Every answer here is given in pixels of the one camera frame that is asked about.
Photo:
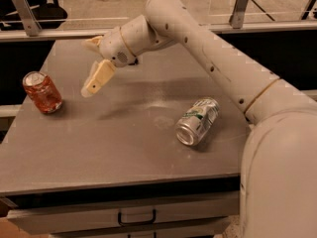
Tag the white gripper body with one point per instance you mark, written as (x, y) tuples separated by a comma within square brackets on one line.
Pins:
[(113, 49)]

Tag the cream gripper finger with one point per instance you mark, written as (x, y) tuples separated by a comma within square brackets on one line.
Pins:
[(93, 44), (99, 75)]

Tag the red coke can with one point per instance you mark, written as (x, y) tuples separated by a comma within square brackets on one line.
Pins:
[(42, 91)]

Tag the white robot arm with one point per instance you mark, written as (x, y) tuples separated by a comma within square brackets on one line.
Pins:
[(278, 191)]

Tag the dark blue rxbar wrapper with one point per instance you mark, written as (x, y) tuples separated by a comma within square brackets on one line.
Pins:
[(135, 62)]

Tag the silver green soda can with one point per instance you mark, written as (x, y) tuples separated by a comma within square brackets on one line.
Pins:
[(195, 123)]

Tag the black office chair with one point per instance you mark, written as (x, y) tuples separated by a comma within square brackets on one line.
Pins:
[(47, 12)]

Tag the grey top drawer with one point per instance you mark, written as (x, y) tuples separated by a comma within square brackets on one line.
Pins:
[(189, 215)]

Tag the grey drawer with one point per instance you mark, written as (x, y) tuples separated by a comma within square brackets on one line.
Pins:
[(197, 228), (189, 215)]

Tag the grey lower drawer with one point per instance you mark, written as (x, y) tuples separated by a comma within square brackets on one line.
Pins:
[(197, 228)]

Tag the left metal railing bracket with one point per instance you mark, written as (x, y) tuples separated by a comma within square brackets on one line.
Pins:
[(29, 22)]

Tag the metal railing bracket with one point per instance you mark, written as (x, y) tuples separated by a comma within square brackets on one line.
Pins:
[(238, 15), (29, 22)]

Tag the right metal railing bracket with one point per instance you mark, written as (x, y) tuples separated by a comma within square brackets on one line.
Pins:
[(238, 15)]

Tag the black drawer handle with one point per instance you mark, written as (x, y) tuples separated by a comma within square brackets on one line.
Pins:
[(135, 218)]

